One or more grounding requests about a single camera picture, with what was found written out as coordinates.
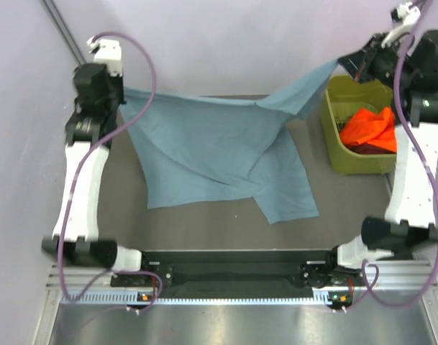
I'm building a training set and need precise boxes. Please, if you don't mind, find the dark red t-shirt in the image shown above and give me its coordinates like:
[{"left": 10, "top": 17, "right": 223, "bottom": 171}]
[{"left": 349, "top": 143, "right": 396, "bottom": 155}]

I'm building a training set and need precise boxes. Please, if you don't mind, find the aluminium frame rail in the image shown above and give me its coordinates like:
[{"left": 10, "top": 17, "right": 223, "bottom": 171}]
[{"left": 64, "top": 260, "right": 432, "bottom": 293}]

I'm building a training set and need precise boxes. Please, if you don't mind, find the slotted grey cable duct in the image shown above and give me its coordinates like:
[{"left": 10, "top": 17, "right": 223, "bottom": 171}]
[{"left": 60, "top": 289, "right": 354, "bottom": 305}]

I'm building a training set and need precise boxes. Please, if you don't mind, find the orange t-shirt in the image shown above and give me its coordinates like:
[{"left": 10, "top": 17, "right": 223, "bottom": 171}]
[{"left": 339, "top": 106, "right": 397, "bottom": 153}]

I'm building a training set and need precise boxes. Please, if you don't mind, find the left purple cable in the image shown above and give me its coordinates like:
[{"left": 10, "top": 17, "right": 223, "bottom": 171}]
[{"left": 56, "top": 31, "right": 164, "bottom": 312}]

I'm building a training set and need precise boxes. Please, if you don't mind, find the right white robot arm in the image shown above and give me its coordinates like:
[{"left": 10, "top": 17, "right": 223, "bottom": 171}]
[{"left": 324, "top": 29, "right": 438, "bottom": 285}]

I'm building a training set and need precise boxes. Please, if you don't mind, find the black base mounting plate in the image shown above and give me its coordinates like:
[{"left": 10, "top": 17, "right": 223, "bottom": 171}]
[{"left": 110, "top": 249, "right": 366, "bottom": 298}]

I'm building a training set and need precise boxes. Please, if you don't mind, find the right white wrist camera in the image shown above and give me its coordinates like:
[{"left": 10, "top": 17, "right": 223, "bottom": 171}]
[{"left": 380, "top": 1, "right": 421, "bottom": 48}]

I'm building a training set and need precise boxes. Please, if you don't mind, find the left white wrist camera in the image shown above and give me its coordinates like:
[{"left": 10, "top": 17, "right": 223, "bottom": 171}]
[{"left": 86, "top": 37, "right": 123, "bottom": 77}]

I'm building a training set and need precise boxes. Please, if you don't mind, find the light blue t-shirt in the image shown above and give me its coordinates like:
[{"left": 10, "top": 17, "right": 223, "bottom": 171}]
[{"left": 121, "top": 60, "right": 337, "bottom": 224}]

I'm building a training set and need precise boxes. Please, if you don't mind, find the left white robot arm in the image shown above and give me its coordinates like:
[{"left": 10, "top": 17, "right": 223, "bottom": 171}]
[{"left": 41, "top": 63, "right": 152, "bottom": 285}]

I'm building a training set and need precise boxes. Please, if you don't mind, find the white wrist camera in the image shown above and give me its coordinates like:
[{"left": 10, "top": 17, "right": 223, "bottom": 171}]
[
  {"left": 86, "top": 37, "right": 123, "bottom": 77},
  {"left": 380, "top": 1, "right": 421, "bottom": 48}
]

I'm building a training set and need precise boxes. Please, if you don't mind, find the olive green plastic bin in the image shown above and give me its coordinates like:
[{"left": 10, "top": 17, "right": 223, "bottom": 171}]
[{"left": 320, "top": 75, "right": 396, "bottom": 175}]

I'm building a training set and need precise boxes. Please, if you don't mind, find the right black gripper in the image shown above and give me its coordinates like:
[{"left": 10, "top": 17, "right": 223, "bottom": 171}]
[{"left": 337, "top": 32, "right": 414, "bottom": 91}]

